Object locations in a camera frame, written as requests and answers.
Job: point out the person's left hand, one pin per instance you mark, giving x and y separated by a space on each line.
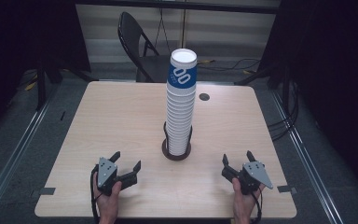
108 203

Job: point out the round black table grommet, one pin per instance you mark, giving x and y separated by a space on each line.
204 96

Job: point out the metal floor rail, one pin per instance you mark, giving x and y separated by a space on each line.
15 149
304 149

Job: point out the black folding chair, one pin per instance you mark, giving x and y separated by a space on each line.
130 34

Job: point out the black metal stand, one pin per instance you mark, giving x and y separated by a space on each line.
41 84

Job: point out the yellow floor tape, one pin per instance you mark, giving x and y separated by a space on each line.
30 86

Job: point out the grey tape strip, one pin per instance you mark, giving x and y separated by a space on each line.
47 191
286 188

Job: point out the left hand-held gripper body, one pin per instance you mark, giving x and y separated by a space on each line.
106 170

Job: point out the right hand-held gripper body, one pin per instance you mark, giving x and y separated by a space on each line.
254 174

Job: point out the person's right hand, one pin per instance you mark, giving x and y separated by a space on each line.
244 203

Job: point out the dark curtain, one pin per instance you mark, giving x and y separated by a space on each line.
12 46
332 62

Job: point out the stack of white paper cups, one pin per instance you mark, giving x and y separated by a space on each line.
178 124

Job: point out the blue label paper cup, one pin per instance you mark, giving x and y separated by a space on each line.
182 76

